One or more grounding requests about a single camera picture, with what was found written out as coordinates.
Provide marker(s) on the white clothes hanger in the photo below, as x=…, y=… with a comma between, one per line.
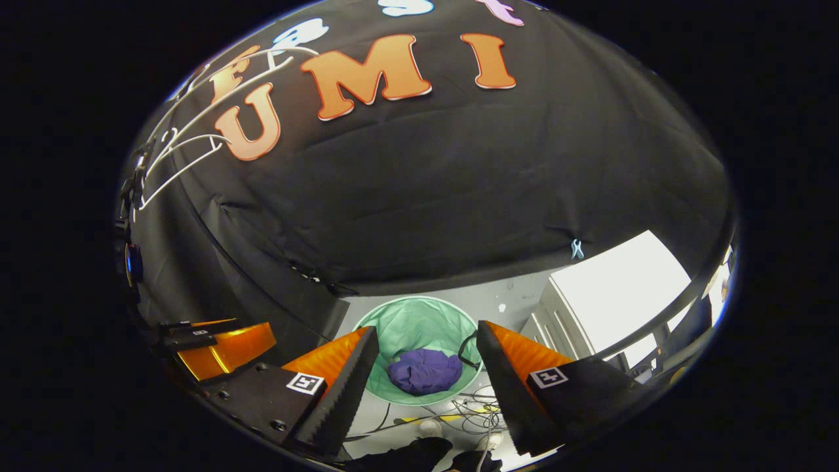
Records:
x=262, y=74
x=183, y=172

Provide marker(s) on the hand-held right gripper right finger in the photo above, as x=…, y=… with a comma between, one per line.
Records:
x=508, y=387

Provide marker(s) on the dark cloth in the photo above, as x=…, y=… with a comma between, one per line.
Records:
x=475, y=462
x=413, y=455

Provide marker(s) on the pale blue clip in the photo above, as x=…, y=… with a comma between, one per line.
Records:
x=577, y=249

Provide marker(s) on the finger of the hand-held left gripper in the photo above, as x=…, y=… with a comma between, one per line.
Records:
x=229, y=351
x=193, y=337

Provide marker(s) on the green laundry hamper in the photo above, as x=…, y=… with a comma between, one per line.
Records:
x=413, y=324

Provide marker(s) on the dark device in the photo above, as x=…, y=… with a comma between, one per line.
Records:
x=133, y=262

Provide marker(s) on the black backdrop cloth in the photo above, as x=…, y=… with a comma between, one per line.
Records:
x=459, y=183

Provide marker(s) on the purple ribbed shirt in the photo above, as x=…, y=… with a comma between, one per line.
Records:
x=423, y=372

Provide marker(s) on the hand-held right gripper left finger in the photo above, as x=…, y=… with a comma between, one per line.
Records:
x=351, y=387

